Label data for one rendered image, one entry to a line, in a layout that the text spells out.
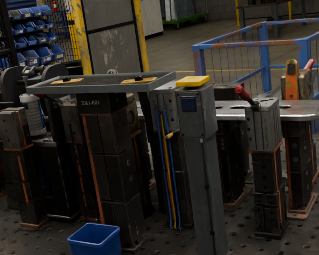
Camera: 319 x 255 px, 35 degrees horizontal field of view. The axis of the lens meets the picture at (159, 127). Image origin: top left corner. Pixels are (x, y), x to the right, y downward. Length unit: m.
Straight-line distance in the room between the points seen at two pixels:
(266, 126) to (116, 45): 3.83
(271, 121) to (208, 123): 0.18
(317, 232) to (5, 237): 0.91
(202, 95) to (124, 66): 3.99
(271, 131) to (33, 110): 0.74
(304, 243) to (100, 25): 3.73
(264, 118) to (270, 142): 0.06
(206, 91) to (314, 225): 0.52
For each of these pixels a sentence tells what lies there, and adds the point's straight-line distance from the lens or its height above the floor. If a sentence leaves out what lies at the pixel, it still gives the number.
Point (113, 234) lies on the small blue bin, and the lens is 1.30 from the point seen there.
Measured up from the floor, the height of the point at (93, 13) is 1.20.
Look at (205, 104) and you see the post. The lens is 1.12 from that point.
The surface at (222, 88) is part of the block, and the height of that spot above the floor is 1.03.
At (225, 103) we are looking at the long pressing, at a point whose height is 1.00.
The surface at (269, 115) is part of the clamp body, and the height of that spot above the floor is 1.04.
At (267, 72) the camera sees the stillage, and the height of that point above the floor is 0.51.
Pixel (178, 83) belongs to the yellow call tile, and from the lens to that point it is 1.13.
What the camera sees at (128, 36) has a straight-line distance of 5.14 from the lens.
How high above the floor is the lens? 1.37
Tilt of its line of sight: 16 degrees down
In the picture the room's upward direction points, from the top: 8 degrees counter-clockwise
